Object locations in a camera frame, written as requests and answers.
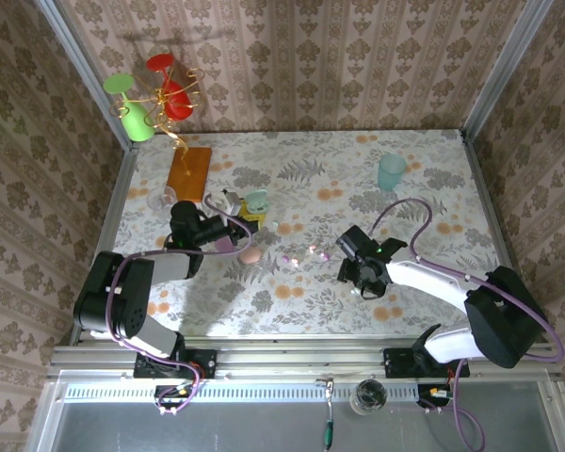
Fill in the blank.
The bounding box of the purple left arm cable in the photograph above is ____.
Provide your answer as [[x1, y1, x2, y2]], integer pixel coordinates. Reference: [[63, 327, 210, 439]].
[[106, 192, 256, 418]]

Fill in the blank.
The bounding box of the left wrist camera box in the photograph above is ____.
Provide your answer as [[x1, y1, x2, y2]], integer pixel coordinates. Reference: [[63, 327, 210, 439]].
[[219, 186, 244, 216]]

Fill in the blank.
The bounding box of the white slotted cable duct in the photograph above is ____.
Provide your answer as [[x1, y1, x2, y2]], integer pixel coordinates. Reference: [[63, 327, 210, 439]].
[[63, 379, 453, 406]]

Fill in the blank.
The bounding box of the green plastic wine glass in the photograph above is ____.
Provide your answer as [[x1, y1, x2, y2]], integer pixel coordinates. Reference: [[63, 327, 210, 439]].
[[102, 73, 155, 143]]

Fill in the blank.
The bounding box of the gold wire glass rack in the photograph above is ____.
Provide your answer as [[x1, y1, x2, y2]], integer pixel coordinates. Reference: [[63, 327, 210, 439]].
[[108, 67, 207, 178]]

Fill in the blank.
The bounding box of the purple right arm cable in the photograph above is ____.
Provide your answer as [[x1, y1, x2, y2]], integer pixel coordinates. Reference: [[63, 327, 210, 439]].
[[369, 197, 565, 451]]

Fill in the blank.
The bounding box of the clear glass jar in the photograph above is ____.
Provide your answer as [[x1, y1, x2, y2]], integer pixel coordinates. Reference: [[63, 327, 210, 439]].
[[352, 379, 390, 416]]

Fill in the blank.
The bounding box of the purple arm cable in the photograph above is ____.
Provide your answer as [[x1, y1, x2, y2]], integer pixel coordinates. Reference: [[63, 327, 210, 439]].
[[369, 197, 565, 451], [106, 192, 256, 418]]

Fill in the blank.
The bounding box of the teal plastic cup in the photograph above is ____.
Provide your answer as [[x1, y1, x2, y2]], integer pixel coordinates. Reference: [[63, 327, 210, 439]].
[[376, 153, 409, 193]]

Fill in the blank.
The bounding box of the mint earbud charging case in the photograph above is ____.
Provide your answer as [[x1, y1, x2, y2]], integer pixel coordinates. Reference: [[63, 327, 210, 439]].
[[242, 188, 271, 217]]

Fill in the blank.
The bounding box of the green handled ratchet tool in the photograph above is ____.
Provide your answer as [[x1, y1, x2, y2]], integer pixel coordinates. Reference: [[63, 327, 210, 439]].
[[313, 376, 338, 451]]

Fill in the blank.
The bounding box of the red plastic wine glass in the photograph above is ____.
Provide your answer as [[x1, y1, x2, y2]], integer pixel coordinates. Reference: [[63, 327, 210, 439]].
[[145, 53, 192, 122]]

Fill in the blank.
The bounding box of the grey metal shelf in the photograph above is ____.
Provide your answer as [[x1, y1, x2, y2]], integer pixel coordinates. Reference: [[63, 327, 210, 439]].
[[25, 369, 565, 452]]

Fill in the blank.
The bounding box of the aluminium front frame rail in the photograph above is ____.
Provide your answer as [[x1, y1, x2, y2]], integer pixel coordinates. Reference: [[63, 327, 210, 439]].
[[46, 334, 564, 380]]

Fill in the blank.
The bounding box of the thin black cable loop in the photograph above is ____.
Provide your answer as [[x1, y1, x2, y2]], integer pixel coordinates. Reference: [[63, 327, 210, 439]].
[[356, 280, 386, 301]]

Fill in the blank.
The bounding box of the clear wine glass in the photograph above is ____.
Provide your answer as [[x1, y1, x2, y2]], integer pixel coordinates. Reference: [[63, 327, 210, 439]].
[[145, 185, 178, 214]]

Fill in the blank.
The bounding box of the black power connector box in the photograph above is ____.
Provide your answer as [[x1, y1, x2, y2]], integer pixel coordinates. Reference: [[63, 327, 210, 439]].
[[153, 383, 195, 409], [416, 383, 455, 409]]

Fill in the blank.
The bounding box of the aluminium table side rail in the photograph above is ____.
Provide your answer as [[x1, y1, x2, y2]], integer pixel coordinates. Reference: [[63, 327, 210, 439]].
[[460, 129, 539, 343], [68, 143, 142, 347]]

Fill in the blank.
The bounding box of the orange wooden rack base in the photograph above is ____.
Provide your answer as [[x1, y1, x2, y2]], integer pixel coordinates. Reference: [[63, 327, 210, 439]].
[[165, 146, 214, 204]]

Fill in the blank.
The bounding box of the aluminium corner post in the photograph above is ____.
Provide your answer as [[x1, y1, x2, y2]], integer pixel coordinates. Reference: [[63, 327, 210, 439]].
[[460, 0, 555, 138], [35, 0, 140, 152]]

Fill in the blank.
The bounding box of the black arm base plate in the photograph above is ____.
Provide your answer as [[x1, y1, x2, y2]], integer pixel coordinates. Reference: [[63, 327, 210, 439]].
[[383, 346, 471, 380], [134, 347, 218, 380]]

